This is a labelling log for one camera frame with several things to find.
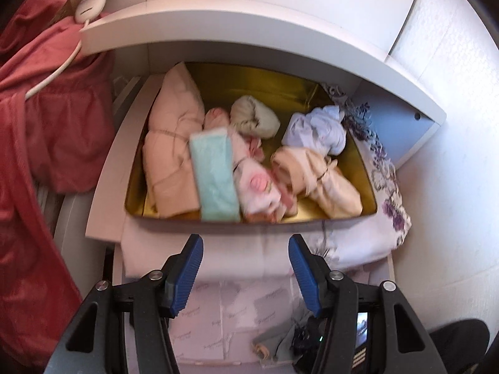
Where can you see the white printed liner papers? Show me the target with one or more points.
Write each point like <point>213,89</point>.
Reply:
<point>234,319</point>

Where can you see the pale lavender cloth bundle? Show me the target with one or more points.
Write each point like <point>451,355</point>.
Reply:
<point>315,132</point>

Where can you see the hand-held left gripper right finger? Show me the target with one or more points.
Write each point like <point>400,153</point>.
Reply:
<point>304,276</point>

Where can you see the large beige cloth bundle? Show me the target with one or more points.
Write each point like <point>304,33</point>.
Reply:
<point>171,144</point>

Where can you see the beige knit sock bundle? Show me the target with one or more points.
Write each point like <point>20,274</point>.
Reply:
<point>253,119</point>

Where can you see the pink floral cloth bundle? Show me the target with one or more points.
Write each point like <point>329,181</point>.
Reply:
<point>255,187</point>

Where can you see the cream cloth bundle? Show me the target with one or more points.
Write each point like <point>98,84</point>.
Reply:
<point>335,191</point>

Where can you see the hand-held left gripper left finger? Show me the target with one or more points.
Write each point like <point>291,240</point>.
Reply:
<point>187,276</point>

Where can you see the dark cloth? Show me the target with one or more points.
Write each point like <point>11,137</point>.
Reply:
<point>460,346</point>

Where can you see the red fleece blanket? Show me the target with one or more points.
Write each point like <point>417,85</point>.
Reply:
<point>39,144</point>

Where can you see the gold tin box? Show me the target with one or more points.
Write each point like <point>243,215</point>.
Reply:
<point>273,81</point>

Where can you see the mint cloth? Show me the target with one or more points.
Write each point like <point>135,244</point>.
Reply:
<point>214,179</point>

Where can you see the white purple floral folded cloth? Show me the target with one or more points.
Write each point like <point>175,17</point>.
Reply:
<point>351,241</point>

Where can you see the light blue cloth bundle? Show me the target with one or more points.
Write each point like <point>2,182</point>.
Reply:
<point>276,339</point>

